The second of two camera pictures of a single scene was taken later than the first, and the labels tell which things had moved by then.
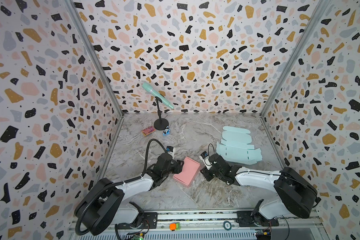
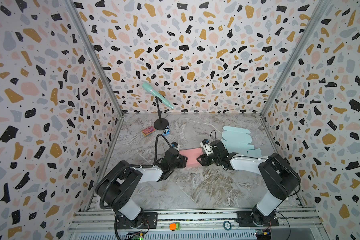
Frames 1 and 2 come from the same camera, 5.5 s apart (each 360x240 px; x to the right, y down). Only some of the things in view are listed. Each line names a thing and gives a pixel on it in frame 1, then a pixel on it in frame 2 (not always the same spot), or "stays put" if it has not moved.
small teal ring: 224,226 stays put
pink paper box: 190,169 to 192,154
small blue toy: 167,132 stays put
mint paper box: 235,147 stays put
